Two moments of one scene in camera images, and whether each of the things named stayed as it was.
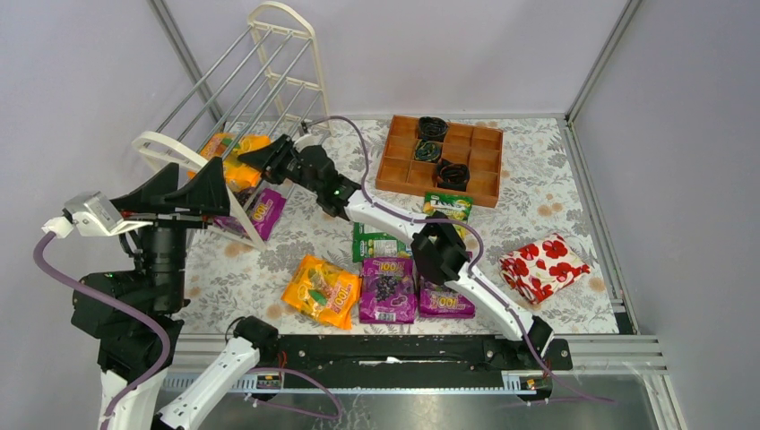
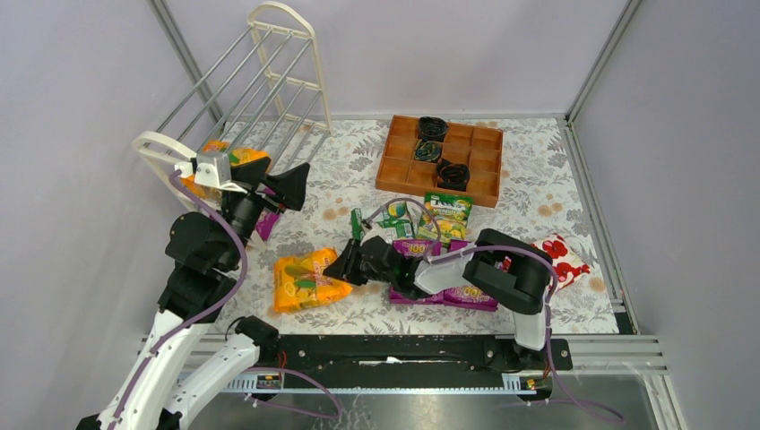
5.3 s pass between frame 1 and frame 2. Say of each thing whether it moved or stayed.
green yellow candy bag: stayed
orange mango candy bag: moved
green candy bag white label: moved
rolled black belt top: stayed
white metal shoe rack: stayed
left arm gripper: moved
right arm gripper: moved
